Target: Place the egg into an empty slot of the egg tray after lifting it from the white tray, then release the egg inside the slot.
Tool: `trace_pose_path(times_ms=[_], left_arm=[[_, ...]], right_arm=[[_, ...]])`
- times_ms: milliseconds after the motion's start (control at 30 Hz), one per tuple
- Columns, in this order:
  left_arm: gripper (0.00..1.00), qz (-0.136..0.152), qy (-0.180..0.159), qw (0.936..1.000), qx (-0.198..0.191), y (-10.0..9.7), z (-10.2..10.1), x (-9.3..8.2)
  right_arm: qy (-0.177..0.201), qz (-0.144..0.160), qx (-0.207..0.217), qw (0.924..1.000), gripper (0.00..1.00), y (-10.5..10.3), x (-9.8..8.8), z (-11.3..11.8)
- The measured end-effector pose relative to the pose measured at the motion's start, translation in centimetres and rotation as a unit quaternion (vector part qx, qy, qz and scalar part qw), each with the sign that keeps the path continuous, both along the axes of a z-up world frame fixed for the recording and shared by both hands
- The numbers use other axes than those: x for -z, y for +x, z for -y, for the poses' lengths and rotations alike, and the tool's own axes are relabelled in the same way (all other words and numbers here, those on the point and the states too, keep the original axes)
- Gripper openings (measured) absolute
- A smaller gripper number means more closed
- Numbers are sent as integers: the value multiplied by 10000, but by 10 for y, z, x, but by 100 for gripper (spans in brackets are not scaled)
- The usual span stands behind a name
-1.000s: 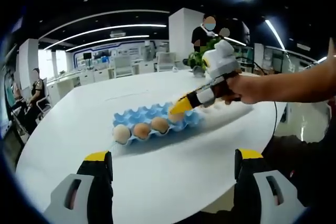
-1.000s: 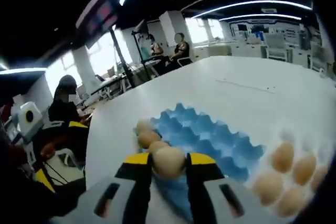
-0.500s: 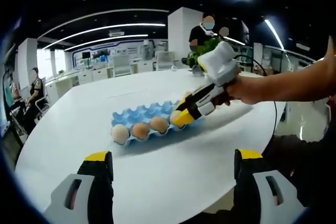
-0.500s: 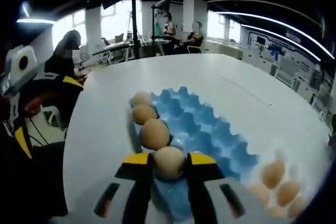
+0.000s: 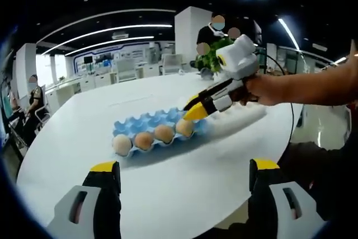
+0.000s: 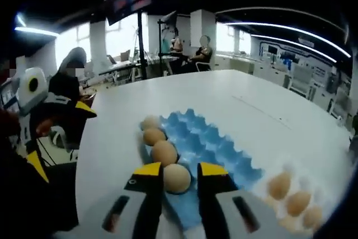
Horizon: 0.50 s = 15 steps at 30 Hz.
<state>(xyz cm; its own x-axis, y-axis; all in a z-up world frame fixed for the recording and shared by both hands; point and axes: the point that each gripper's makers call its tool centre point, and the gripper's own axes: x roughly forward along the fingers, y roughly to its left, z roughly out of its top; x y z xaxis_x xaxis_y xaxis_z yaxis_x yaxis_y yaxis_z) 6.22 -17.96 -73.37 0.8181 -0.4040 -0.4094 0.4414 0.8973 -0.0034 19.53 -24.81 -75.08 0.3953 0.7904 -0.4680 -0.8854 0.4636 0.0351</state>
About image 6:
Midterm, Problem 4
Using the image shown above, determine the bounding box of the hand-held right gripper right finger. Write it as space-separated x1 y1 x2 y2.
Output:
197 162 293 239

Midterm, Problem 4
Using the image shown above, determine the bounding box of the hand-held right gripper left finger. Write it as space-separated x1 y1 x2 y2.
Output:
53 162 164 239

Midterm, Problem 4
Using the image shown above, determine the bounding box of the single brown egg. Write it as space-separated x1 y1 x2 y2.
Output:
163 163 192 194

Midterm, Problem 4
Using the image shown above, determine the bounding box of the group of brown eggs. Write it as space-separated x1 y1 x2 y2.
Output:
265 163 325 231
139 115 179 166

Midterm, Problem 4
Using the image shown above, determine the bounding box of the blue egg tray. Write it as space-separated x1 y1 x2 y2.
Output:
139 109 266 237

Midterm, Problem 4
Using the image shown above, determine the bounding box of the white foam egg holder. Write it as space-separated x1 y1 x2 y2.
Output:
262 160 345 236

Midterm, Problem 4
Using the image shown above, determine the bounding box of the person's left hand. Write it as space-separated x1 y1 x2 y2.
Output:
35 117 55 138

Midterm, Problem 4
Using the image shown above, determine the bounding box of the person's dark clothing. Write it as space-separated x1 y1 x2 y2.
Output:
0 143 81 239

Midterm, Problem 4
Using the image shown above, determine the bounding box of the black screen stand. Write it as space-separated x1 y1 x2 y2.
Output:
136 11 149 82

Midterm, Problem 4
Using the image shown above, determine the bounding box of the white table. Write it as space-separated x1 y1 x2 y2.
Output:
75 68 353 239

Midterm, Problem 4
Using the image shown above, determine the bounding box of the black tripod stand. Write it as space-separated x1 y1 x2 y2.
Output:
156 12 180 76

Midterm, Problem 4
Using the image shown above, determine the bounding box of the row of white cabinets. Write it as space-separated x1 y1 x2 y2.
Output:
215 54 283 83

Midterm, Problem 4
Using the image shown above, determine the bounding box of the white office chair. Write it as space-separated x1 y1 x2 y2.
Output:
290 65 314 94

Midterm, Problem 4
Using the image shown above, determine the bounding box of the white frame chair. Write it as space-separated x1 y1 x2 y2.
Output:
195 61 213 72

